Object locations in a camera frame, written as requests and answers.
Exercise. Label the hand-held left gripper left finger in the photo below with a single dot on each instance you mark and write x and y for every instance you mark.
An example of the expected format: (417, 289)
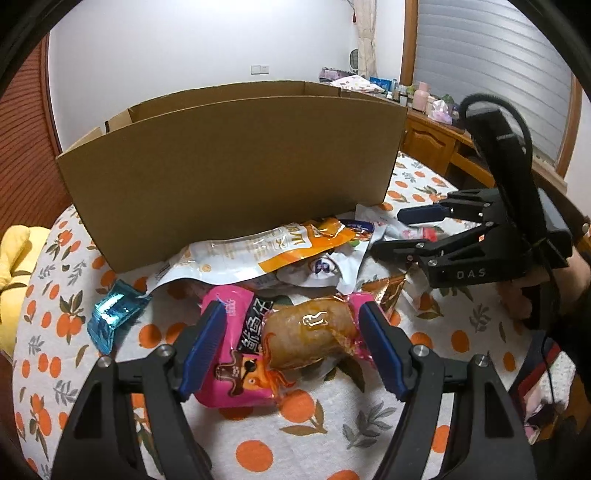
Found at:
(203, 346)

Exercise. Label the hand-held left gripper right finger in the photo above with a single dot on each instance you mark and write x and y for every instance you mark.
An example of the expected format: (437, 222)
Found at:
(378, 346)

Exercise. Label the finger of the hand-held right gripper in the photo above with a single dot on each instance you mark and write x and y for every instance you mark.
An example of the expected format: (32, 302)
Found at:
(406, 251)
(420, 213)

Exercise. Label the white packet with red edge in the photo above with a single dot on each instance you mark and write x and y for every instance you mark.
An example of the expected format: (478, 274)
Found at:
(415, 233)

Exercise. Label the plain white snack packet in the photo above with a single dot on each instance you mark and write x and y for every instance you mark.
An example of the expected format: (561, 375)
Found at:
(369, 214)

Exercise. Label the pink squid snack packet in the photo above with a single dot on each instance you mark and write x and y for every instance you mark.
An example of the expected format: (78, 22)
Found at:
(249, 369)

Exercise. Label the white packet with blue label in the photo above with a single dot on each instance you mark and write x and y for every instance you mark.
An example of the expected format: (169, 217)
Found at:
(323, 267)

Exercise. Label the white and orange snack packet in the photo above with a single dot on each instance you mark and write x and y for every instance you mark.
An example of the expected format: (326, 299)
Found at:
(240, 258)

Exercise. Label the brown cardboard box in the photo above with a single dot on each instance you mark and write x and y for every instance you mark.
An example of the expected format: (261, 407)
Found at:
(231, 175)

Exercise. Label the person's right hand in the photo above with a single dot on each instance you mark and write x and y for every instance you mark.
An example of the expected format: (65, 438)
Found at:
(515, 300)

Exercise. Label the golden foil snack packet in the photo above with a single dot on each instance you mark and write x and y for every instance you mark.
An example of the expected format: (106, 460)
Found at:
(390, 288)

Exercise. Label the wooden cabinet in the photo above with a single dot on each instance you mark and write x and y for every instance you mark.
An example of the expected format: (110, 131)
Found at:
(425, 143)

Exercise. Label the orange fruit print bedsheet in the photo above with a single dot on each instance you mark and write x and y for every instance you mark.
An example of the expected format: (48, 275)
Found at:
(323, 415)

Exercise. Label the blue foil snack packet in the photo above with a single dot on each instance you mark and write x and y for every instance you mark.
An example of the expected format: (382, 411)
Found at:
(113, 316)

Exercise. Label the pink tissue pack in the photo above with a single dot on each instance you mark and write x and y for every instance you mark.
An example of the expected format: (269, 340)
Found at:
(441, 110)

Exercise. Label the pink bottle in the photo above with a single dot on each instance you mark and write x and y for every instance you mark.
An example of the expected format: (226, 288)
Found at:
(421, 98)

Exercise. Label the blue wipes pack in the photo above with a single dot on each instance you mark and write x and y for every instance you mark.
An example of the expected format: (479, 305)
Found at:
(381, 83)

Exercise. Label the dark red-trimmed cloth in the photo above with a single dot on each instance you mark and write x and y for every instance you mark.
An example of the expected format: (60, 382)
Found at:
(540, 397)

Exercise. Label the folded floral cloth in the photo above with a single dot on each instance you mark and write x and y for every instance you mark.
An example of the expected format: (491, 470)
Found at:
(358, 83)

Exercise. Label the purple bag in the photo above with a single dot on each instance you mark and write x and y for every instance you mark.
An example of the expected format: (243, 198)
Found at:
(330, 74)

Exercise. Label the small white fan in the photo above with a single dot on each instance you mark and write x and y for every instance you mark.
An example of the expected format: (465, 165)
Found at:
(354, 60)

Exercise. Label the grey window blind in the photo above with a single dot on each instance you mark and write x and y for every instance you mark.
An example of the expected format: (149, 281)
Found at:
(485, 46)

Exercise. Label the beige curtain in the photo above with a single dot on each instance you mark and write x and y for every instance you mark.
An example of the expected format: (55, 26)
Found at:
(367, 37)

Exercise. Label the yellow plush toy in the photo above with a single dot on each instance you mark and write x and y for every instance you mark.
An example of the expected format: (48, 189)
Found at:
(14, 277)

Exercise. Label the wooden slatted wardrobe door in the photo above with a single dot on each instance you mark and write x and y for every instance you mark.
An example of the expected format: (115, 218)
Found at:
(23, 138)

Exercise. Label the wooden window frame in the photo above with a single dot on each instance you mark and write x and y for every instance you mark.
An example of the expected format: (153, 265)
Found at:
(408, 37)

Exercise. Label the white wall switch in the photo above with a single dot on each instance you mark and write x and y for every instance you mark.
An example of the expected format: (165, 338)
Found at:
(259, 69)

